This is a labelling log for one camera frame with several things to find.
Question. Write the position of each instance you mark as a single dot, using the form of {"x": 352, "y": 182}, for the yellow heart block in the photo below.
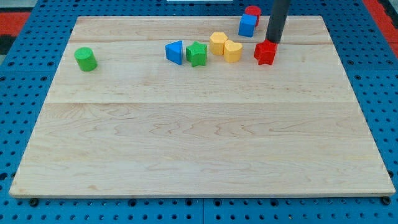
{"x": 232, "y": 51}

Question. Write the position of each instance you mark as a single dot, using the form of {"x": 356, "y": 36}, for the red star block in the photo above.
{"x": 265, "y": 52}

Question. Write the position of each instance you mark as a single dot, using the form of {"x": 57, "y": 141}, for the green star block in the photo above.
{"x": 196, "y": 54}

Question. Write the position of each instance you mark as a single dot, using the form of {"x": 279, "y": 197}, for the light wooden board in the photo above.
{"x": 141, "y": 126}

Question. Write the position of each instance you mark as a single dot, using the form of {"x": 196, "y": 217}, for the blue triangle block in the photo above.
{"x": 174, "y": 52}

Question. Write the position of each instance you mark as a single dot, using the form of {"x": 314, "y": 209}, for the yellow hexagon block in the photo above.
{"x": 217, "y": 40}

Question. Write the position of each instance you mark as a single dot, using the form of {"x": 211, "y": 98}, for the blue cube block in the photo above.
{"x": 247, "y": 25}

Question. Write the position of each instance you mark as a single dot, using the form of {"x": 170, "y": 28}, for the red cylinder block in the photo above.
{"x": 254, "y": 11}

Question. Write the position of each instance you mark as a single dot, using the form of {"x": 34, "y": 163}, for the green cylinder block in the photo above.
{"x": 85, "y": 59}

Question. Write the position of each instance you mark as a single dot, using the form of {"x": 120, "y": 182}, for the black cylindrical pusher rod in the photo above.
{"x": 277, "y": 20}

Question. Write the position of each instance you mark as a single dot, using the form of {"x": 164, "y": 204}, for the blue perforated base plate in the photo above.
{"x": 31, "y": 62}

